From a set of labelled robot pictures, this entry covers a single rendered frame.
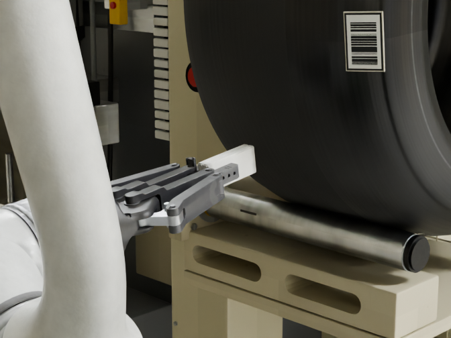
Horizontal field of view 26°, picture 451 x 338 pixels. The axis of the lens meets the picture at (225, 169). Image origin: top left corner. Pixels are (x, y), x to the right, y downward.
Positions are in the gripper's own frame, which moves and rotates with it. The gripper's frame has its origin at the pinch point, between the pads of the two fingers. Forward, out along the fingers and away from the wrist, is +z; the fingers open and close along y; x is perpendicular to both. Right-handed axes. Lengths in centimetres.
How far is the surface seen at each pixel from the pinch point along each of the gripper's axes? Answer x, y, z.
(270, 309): 25.6, 9.9, 14.5
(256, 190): 17.0, 25.2, 29.2
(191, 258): 22.2, 24.7, 14.9
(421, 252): 15.3, -9.4, 20.5
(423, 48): -9.9, -13.1, 16.9
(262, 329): 41, 28, 30
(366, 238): 14.2, -3.0, 18.5
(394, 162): 2.2, -10.5, 14.4
